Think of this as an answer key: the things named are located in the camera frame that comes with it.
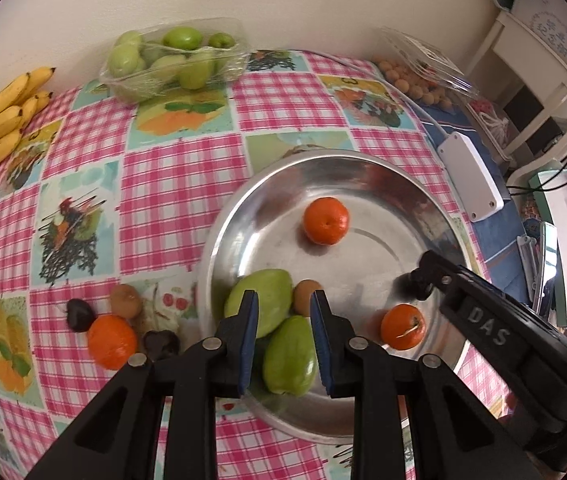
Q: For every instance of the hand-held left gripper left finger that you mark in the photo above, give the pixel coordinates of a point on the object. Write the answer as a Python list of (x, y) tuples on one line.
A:
[(248, 345)]

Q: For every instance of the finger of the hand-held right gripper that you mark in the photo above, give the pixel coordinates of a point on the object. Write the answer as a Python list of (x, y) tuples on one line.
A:
[(436, 272)]

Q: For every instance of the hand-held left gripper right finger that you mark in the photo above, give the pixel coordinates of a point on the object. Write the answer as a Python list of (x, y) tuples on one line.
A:
[(322, 350)]

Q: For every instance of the green mango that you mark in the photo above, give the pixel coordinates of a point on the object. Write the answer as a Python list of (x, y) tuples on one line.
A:
[(288, 360), (271, 300)]

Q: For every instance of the small brown round fruit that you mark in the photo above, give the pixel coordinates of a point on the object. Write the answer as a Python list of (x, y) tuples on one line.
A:
[(126, 301), (303, 297)]

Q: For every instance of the orange tangerine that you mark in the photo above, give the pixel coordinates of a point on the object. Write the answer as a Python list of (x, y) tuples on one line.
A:
[(326, 220), (402, 326), (112, 342)]

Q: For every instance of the dark plum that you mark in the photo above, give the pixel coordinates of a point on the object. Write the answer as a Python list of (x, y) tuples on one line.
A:
[(79, 315), (161, 342)]

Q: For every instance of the round steel plate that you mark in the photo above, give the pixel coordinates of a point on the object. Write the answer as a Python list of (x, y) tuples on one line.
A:
[(378, 200)]

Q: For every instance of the white clip stand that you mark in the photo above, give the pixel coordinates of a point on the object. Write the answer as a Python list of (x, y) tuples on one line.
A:
[(527, 265)]

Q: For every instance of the white plastic box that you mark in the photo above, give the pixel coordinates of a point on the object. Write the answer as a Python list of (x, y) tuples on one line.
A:
[(468, 175)]

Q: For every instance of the clear bag with red contents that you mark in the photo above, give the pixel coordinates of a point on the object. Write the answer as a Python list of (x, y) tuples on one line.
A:
[(488, 112)]

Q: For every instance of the pink checked vinyl tablecloth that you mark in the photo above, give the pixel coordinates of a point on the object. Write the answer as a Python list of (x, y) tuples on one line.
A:
[(178, 180)]

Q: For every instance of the pile of tan longans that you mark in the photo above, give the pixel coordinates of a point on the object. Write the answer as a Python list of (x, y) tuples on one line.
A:
[(406, 82)]

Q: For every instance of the clear plastic clamshell container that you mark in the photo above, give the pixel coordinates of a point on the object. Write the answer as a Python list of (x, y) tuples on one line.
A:
[(428, 57)]

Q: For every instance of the white wooden furniture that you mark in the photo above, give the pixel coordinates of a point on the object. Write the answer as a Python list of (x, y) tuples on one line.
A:
[(538, 75)]

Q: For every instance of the clear plastic fruit tray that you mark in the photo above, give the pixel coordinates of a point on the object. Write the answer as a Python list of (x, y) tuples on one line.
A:
[(136, 91)]

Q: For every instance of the pile of packed green jujubes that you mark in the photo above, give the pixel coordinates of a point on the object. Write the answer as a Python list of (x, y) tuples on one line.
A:
[(183, 37)]

